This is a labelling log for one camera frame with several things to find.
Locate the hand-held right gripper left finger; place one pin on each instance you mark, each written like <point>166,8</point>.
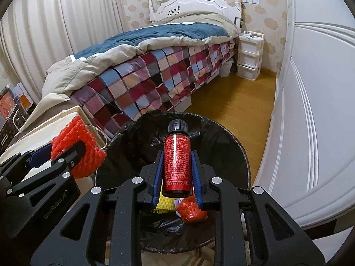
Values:
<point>157,183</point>

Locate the bin with black bag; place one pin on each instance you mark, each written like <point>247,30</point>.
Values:
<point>222,149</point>

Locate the orange foam net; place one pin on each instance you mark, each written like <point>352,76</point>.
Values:
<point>80,133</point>

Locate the white plastic drawer unit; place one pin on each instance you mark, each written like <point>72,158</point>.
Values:
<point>249,56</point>

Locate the red bottle black cap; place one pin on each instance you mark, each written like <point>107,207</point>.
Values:
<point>177,160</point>

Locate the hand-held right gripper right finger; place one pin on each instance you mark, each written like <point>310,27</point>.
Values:
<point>197,183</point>

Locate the white and orange box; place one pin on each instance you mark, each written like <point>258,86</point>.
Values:
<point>25,97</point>

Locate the printed cardboard carton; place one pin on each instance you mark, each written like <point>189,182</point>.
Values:
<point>7,105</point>

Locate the red plastic bag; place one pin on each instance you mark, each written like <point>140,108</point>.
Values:
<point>192,210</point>

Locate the small white bin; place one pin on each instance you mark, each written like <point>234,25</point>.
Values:
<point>226,69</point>

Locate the bed with plaid sheet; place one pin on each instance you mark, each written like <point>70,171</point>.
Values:
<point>138,36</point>

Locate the yellow foam net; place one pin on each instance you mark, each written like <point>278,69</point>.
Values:
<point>165,203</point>

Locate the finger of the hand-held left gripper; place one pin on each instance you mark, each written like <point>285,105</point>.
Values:
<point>41,155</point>
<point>63,169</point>

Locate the white wardrobe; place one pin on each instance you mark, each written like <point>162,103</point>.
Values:
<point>319,88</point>

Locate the dark patterned box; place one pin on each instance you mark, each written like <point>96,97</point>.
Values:
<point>14,133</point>

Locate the cream pleated curtain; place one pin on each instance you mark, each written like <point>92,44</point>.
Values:
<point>55,25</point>

